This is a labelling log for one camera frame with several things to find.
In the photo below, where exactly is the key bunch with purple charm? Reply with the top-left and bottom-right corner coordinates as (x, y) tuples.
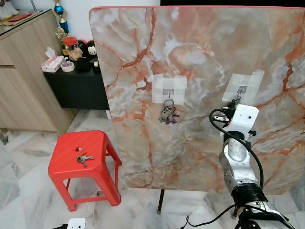
(158, 98), (181, 125)

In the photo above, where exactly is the metal adhesive hook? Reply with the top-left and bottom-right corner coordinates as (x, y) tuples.
(236, 85), (249, 96)
(162, 87), (176, 101)

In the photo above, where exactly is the clear tape patch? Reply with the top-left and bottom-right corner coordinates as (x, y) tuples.
(222, 71), (265, 107)
(152, 74), (188, 105)

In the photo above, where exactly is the marble pattern folding table top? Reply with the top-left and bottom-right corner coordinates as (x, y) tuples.
(89, 6), (305, 194)

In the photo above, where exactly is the black table leg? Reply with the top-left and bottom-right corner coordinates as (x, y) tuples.
(157, 189), (165, 213)

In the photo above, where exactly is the black tape dispenser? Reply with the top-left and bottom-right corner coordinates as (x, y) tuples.
(90, 59), (101, 73)

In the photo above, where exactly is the red plastic stool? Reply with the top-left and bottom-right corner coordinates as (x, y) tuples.
(48, 130), (122, 212)

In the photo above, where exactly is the black box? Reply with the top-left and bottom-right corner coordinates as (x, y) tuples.
(76, 57), (92, 73)

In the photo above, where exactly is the dark key bunch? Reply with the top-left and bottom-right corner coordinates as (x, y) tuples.
(76, 153), (95, 168)

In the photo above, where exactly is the black low console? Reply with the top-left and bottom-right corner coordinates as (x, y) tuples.
(43, 68), (112, 112)

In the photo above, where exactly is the black plush toy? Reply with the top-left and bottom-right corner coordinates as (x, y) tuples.
(76, 40), (99, 73)

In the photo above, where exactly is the white tape roll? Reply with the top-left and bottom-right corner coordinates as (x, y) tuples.
(61, 60), (75, 73)

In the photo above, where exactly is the jar with red lid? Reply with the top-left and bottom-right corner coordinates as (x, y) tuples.
(63, 37), (81, 61)

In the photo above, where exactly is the pink tissue pack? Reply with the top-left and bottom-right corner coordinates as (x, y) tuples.
(41, 47), (65, 73)

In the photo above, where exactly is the gold trophy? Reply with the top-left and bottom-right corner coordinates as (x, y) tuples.
(54, 27), (68, 49)

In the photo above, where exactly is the blue trophy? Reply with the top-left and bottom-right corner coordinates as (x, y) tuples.
(52, 0), (69, 34)

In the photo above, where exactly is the light wooden cabinet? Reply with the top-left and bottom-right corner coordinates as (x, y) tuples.
(0, 10), (80, 135)

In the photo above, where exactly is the red flat box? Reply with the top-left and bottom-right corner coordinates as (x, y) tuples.
(9, 13), (33, 22)

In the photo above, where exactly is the white figurine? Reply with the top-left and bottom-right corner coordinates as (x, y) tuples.
(0, 0), (20, 20)

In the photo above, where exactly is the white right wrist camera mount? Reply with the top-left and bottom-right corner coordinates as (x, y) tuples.
(228, 104), (260, 139)

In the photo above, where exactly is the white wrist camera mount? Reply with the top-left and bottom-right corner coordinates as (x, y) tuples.
(66, 218), (87, 229)
(228, 104), (260, 139)

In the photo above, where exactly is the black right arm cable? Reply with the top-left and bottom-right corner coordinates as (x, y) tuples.
(179, 108), (265, 229)

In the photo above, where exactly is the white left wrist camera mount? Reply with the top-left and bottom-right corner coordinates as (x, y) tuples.
(66, 218), (87, 229)

